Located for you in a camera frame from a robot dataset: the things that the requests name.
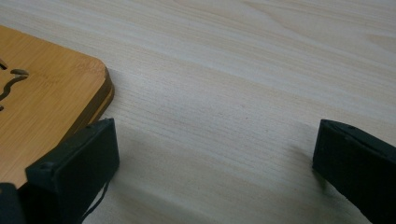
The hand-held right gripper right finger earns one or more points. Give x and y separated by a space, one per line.
358 165

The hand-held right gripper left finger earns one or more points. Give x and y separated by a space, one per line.
77 165

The brown bamboo board with cutouts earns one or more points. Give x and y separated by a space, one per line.
46 102

